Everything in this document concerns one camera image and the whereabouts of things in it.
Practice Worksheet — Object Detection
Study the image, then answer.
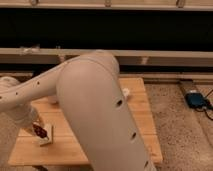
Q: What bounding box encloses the beige cylindrical gripper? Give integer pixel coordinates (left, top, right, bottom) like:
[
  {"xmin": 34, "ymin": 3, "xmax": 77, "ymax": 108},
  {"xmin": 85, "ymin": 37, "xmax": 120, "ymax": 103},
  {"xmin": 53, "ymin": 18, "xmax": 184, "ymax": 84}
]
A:
[{"xmin": 7, "ymin": 104, "xmax": 44, "ymax": 136}]

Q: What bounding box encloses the blue electronic box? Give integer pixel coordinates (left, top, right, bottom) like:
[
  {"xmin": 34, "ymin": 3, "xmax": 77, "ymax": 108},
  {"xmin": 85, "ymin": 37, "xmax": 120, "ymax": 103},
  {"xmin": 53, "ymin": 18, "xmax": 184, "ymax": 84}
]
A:
[{"xmin": 185, "ymin": 93, "xmax": 206, "ymax": 108}]

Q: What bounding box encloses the white sponge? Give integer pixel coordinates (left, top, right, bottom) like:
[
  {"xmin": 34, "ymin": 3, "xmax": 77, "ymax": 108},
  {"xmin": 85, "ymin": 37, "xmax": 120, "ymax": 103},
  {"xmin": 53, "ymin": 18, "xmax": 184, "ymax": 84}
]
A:
[{"xmin": 38, "ymin": 123, "xmax": 53, "ymax": 146}]

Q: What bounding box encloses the long beige metal rail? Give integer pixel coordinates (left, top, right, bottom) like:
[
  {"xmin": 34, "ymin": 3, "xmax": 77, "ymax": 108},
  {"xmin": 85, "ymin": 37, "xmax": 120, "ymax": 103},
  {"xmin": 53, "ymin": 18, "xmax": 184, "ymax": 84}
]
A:
[{"xmin": 0, "ymin": 48, "xmax": 213, "ymax": 67}]

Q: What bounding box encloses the black cable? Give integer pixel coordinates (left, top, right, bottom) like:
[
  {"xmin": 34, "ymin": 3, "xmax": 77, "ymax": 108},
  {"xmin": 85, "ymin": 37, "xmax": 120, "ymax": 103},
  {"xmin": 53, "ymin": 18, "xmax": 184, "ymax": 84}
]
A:
[{"xmin": 195, "ymin": 89, "xmax": 213, "ymax": 121}]

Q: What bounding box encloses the red chili pepper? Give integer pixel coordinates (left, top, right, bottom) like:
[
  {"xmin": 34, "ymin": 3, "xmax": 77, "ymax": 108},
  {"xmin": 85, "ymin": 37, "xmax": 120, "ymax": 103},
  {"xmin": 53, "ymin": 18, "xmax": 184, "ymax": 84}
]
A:
[{"xmin": 33, "ymin": 124, "xmax": 48, "ymax": 139}]

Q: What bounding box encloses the translucent plastic cup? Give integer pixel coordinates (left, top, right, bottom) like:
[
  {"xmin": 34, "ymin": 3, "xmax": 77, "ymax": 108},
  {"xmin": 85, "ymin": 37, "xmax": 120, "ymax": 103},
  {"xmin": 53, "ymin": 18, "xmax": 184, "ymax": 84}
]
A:
[{"xmin": 47, "ymin": 96, "xmax": 58, "ymax": 104}]

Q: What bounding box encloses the white plastic bottle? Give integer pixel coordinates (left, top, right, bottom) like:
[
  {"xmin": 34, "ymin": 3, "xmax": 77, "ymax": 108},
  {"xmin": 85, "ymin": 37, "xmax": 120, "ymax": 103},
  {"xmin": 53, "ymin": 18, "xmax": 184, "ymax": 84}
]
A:
[{"xmin": 122, "ymin": 88, "xmax": 130, "ymax": 98}]

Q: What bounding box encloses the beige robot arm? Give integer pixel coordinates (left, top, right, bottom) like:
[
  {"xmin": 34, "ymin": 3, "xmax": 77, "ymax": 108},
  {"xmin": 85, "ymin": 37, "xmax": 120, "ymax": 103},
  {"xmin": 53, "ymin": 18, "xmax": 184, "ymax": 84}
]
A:
[{"xmin": 0, "ymin": 50, "xmax": 157, "ymax": 171}]

